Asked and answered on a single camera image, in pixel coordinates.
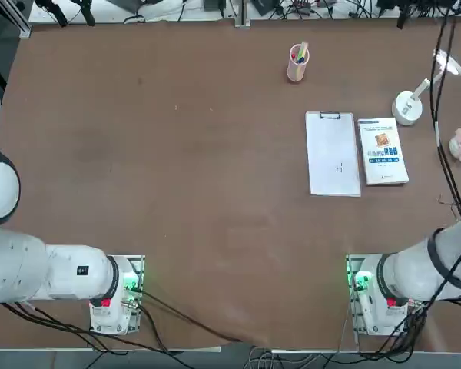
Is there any white foldable desk lamp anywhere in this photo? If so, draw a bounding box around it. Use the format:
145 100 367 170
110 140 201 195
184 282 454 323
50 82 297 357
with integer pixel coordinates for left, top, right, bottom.
391 48 461 127

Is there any pink translucent pen cup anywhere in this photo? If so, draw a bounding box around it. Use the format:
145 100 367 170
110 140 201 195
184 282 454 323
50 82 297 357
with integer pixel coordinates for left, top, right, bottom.
287 42 311 83

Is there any white and blue book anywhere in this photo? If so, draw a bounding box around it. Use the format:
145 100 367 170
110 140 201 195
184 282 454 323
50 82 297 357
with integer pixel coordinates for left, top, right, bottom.
357 117 410 187

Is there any pink plush pig toy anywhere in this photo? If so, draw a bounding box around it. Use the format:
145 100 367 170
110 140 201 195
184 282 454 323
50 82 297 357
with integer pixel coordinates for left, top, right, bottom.
448 128 461 162

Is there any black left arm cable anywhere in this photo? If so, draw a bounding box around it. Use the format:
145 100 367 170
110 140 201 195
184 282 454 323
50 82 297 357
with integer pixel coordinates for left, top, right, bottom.
0 288 254 353

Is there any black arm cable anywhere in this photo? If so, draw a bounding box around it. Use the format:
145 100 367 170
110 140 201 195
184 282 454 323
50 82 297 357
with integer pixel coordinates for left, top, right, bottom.
0 288 254 353
429 15 461 347

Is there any aluminium camera post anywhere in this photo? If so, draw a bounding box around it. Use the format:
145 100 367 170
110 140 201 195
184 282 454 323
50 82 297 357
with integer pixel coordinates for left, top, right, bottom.
234 0 252 28

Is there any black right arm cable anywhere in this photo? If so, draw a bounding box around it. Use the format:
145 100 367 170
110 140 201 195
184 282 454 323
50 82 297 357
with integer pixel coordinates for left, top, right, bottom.
429 15 461 347

